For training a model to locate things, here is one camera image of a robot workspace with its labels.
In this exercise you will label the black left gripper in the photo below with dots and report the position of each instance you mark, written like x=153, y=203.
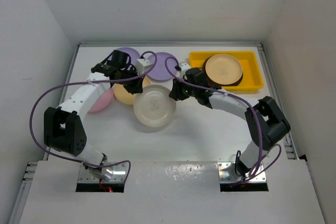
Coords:
x=137, y=86

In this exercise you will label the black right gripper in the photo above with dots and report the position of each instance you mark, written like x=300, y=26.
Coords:
x=176, y=92

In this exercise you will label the orange plate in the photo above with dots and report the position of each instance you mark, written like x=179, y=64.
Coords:
x=223, y=69
x=126, y=92

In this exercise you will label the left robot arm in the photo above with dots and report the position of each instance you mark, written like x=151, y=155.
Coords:
x=63, y=125

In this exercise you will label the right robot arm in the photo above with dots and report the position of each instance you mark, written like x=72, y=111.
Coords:
x=265, y=120

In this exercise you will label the yellow plastic bin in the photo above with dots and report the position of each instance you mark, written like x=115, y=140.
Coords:
x=236, y=71

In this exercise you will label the purple plate left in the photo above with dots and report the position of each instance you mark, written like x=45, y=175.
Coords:
x=134, y=54

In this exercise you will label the purple plate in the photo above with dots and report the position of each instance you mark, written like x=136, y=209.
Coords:
x=134, y=54
x=159, y=72

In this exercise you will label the purple plate right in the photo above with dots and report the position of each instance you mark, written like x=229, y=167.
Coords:
x=159, y=72

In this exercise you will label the pink plate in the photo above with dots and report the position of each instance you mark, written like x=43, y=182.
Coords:
x=103, y=101

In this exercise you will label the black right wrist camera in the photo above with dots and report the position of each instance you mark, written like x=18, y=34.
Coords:
x=183, y=68

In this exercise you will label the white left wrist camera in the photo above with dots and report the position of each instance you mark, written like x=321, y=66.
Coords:
x=142, y=65

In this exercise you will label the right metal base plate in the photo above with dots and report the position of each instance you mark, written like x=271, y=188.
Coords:
x=227, y=174

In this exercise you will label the metal base plate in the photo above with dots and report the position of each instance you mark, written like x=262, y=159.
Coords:
x=227, y=174
x=109, y=175

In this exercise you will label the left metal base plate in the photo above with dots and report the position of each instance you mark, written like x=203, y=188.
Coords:
x=109, y=175

